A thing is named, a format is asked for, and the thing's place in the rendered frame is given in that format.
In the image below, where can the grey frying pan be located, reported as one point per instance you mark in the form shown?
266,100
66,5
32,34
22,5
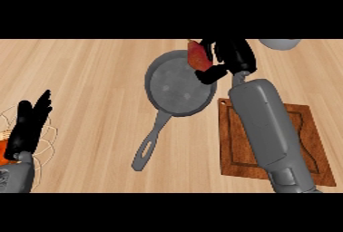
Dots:
178,87

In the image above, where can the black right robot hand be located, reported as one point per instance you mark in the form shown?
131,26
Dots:
237,57

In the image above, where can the grey bowl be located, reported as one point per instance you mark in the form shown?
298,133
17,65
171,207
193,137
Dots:
279,43

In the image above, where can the red pear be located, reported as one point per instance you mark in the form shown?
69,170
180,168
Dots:
199,57

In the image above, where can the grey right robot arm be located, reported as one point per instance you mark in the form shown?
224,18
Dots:
268,133

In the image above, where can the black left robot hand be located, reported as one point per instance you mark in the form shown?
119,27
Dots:
26,127

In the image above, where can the orange fruit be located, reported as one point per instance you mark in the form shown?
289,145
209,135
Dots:
2,149

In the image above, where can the brown wooden cutting board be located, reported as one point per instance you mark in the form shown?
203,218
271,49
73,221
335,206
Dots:
237,151

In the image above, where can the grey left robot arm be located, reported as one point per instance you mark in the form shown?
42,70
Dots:
19,175

